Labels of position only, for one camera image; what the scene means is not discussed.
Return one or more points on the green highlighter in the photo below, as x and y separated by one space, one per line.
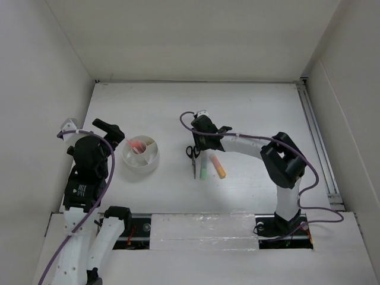
203 171

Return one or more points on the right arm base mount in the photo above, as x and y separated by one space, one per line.
270 236

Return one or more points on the aluminium rail right side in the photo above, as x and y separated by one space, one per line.
326 175

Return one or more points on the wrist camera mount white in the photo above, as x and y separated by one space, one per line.
70 124
200 113

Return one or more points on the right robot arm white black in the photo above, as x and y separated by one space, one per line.
282 159

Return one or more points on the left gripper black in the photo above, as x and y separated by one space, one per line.
114 133

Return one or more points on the purple red marker pen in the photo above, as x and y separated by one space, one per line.
143 146

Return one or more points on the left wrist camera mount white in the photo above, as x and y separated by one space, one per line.
70 124

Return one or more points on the black handled scissors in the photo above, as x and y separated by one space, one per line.
192 152

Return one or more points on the white round divided organizer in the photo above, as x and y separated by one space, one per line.
141 163

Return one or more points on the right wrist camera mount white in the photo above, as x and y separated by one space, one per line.
200 113

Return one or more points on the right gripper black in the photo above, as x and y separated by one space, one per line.
199 145

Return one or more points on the orange yellow highlighter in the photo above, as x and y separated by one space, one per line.
219 169

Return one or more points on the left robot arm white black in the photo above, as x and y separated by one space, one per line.
80 256

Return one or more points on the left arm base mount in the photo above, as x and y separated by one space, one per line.
137 235

